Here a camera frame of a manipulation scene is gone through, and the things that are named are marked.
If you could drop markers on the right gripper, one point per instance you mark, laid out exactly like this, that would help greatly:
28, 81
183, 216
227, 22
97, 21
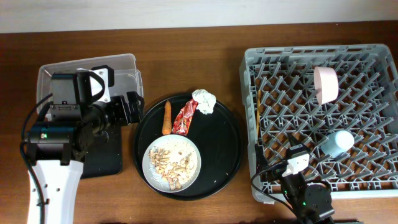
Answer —
263, 162

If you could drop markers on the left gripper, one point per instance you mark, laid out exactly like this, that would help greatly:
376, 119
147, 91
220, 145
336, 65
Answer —
124, 117

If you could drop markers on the orange carrot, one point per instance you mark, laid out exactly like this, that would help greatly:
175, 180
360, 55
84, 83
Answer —
167, 122

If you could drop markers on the red snack wrapper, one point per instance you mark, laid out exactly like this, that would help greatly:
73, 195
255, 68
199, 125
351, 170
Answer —
184, 118

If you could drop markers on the blue cup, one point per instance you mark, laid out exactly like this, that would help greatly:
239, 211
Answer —
338, 143

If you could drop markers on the wooden chopstick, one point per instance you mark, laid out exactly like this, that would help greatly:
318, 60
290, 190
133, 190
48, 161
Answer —
258, 114

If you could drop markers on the white tissue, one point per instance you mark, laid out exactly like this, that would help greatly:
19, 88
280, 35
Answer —
206, 101

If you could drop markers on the grey plate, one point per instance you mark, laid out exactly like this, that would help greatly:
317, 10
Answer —
149, 173

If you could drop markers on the rice and peanut leftovers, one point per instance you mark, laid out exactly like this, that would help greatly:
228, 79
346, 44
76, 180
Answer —
175, 163

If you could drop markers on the pink bowl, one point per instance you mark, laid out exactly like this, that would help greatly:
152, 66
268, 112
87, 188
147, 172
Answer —
326, 84

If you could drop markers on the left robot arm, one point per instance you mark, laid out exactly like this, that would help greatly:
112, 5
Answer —
75, 136

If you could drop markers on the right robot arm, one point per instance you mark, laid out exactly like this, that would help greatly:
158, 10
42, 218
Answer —
310, 201

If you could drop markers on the grey dishwasher rack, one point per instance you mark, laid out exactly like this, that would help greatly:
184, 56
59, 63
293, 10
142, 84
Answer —
366, 106

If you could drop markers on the clear plastic bin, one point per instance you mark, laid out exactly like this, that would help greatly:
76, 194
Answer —
126, 78

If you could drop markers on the black rectangular tray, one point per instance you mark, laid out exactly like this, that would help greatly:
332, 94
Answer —
104, 156

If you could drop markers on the round black tray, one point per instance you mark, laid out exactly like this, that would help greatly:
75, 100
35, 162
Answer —
217, 136

